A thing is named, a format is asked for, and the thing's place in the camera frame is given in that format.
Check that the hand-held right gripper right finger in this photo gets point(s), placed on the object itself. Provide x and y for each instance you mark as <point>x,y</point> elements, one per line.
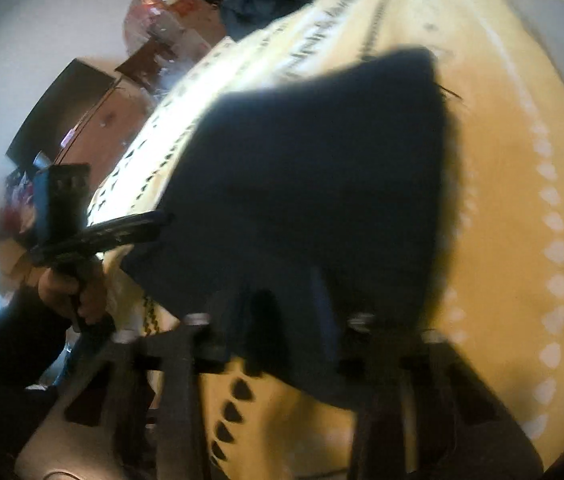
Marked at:
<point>324,310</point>

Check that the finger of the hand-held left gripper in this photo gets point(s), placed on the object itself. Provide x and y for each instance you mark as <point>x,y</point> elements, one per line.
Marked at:
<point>131,227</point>

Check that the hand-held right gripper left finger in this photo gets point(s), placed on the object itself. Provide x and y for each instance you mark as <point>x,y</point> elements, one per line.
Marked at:
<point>181,360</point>

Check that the dark pants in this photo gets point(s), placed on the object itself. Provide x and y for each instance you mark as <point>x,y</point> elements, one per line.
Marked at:
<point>312,185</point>

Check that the person's left hand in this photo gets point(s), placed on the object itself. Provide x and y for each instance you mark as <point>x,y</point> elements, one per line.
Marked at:
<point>56,290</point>

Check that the wooden dresser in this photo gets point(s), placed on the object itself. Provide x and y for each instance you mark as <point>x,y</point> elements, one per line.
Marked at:
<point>111,125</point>

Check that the brown box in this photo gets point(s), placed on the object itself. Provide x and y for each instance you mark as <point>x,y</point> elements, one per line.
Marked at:
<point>144,62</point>

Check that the round cluttered table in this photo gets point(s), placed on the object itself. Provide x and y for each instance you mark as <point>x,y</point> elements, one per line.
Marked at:
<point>171,10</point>

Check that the yellow patterned blanket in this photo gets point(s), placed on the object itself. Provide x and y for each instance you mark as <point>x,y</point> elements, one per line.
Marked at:
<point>502,160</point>

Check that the grey cloth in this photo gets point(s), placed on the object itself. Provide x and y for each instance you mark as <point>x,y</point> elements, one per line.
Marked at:
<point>557,30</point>

